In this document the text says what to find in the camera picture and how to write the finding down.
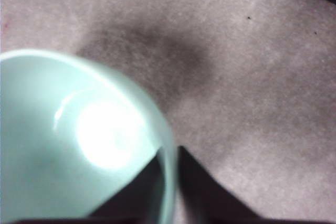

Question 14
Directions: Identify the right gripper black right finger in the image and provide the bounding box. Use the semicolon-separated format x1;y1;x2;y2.
177;145;336;224

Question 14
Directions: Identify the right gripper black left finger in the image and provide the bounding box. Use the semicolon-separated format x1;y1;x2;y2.
15;152;166;224

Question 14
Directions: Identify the teal ceramic bowl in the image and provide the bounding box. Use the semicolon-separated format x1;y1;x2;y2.
0;48;177;224

